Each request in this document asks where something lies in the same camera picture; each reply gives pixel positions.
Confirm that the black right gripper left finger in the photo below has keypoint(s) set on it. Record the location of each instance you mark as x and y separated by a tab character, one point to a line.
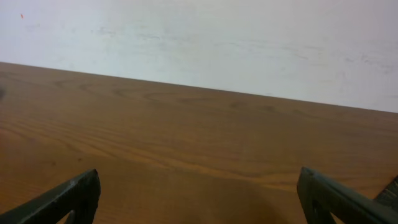
76	198

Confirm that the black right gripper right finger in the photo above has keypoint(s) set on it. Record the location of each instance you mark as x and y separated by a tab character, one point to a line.
323	198

